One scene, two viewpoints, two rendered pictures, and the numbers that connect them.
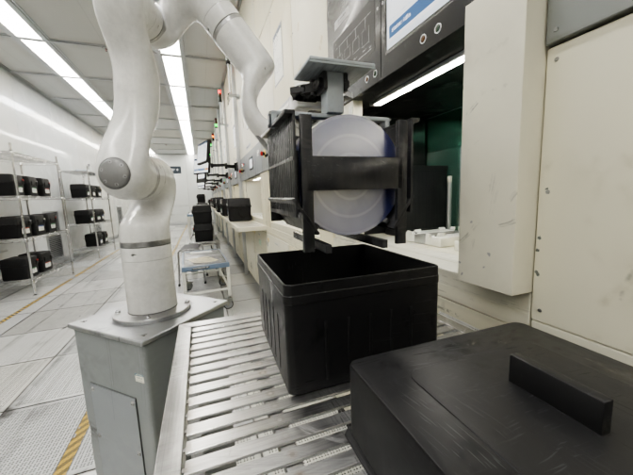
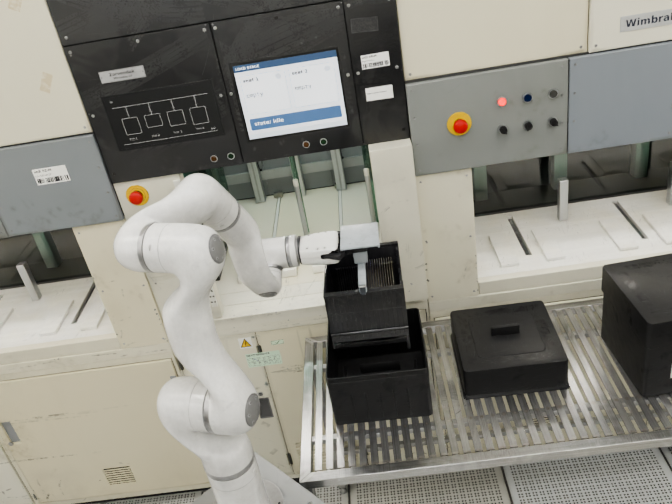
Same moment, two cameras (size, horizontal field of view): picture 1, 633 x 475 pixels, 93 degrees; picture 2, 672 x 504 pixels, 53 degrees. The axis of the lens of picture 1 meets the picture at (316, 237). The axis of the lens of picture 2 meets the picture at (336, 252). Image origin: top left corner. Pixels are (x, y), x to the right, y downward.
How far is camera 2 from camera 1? 1.72 m
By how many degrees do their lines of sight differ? 64
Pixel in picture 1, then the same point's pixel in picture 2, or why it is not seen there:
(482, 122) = (395, 217)
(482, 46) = (387, 177)
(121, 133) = (231, 373)
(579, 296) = (449, 283)
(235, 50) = (246, 232)
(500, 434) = (514, 350)
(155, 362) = not seen: outside the picture
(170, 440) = (449, 460)
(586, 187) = (444, 238)
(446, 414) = (503, 356)
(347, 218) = not seen: hidden behind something
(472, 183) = not seen: hidden behind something
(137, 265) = (256, 475)
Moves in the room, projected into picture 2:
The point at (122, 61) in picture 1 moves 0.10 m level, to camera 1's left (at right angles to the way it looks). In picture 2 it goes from (205, 308) to (179, 339)
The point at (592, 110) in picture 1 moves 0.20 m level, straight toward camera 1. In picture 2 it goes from (441, 207) to (484, 231)
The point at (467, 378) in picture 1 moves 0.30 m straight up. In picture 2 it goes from (487, 344) to (483, 256)
